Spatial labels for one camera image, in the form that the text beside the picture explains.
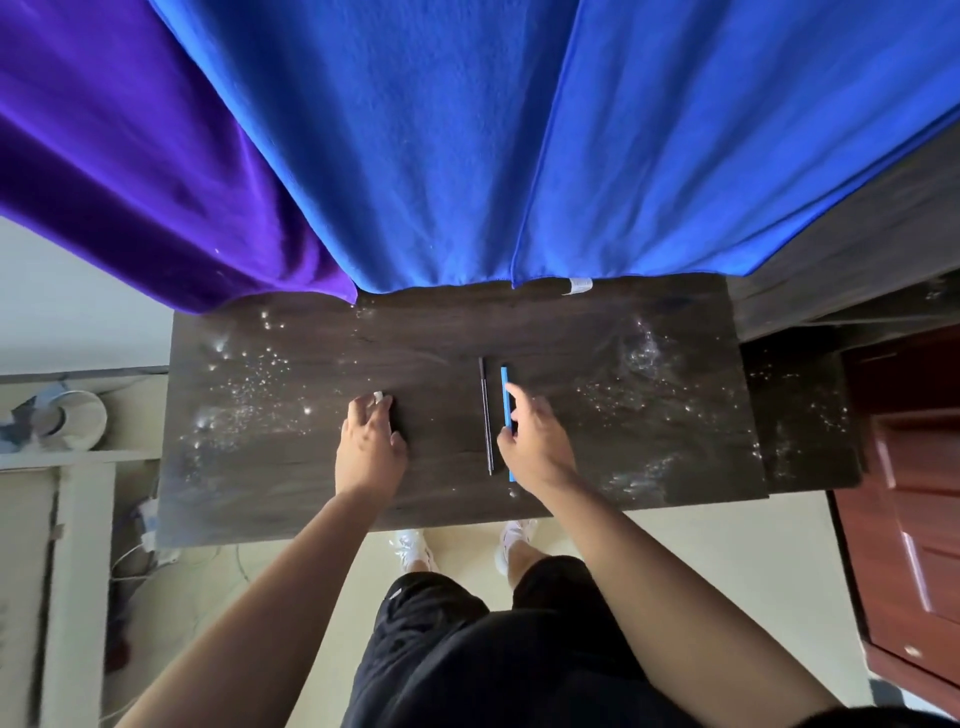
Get person's right hand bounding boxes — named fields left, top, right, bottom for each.
left=496, top=382, right=579, bottom=496

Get person's left hand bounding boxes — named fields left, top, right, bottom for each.
left=334, top=392, right=409, bottom=500

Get black thin pencil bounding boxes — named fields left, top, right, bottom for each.
left=479, top=357, right=495, bottom=475

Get blue pencil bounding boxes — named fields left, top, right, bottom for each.
left=500, top=365, right=517, bottom=484

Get person's left forearm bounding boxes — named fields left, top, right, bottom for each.
left=116, top=487, right=391, bottom=728

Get person's right forearm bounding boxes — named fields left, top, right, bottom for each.
left=536, top=472, right=841, bottom=728

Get person's white right shoe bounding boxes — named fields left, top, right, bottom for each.
left=494, top=518, right=540, bottom=575

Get person's white shoe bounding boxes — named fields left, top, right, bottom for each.
left=494, top=518, right=540, bottom=575
left=389, top=528, right=440, bottom=575

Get person's white left shoe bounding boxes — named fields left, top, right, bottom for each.
left=389, top=528, right=440, bottom=575

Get person's right leg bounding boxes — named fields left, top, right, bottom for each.
left=508, top=539, right=549, bottom=590

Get dark wooden table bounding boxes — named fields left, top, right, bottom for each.
left=153, top=273, right=864, bottom=549

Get black shorts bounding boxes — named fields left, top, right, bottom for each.
left=341, top=554, right=706, bottom=728

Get white charger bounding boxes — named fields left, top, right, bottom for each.
left=134, top=498, right=163, bottom=553

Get blue towel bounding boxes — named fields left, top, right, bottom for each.
left=148, top=0, right=960, bottom=296

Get red wooden door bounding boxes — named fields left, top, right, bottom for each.
left=828, top=322, right=960, bottom=699

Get dark wooden shelf unit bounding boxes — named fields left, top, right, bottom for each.
left=727, top=119, right=960, bottom=346

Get purple towel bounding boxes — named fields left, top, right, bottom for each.
left=0, top=0, right=360, bottom=315

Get black shirt sleeve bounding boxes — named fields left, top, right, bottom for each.
left=794, top=704, right=960, bottom=728

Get white cable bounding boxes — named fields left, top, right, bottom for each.
left=112, top=543, right=249, bottom=586

